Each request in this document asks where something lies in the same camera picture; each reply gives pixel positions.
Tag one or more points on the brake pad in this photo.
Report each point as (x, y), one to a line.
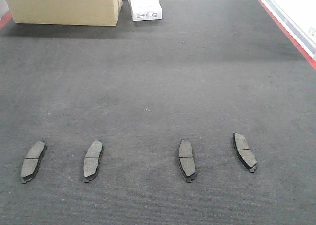
(92, 160)
(244, 152)
(32, 161)
(186, 160)

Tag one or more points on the large cardboard box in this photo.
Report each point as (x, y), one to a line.
(66, 12)

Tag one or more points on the white long box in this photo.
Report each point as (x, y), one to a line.
(145, 10)

